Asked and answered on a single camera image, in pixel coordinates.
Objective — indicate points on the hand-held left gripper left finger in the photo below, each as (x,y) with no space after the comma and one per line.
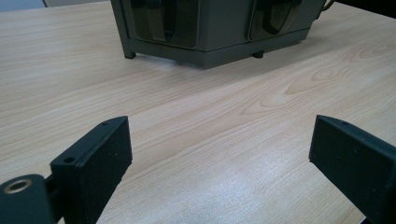
(93,168)

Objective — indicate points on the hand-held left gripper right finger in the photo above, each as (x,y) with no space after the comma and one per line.
(358,161)

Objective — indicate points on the grey double-drawer air fryer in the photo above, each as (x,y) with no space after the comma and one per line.
(218,31)

